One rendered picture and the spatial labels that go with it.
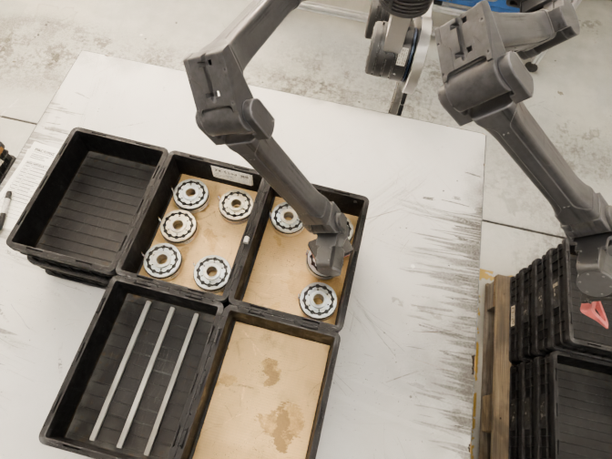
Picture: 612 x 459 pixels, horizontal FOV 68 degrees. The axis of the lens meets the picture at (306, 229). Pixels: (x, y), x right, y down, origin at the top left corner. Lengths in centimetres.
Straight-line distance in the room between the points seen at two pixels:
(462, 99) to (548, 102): 250
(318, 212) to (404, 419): 69
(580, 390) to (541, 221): 99
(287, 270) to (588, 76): 263
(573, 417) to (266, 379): 116
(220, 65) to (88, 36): 257
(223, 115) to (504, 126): 42
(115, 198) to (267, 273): 52
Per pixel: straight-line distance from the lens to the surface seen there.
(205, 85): 73
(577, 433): 196
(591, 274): 92
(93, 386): 130
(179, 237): 133
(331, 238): 103
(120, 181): 150
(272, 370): 122
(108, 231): 142
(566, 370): 198
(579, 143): 308
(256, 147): 76
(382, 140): 172
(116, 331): 131
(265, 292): 127
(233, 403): 122
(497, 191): 264
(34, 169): 179
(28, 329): 155
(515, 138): 75
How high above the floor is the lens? 204
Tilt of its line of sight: 64 degrees down
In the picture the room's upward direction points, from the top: 8 degrees clockwise
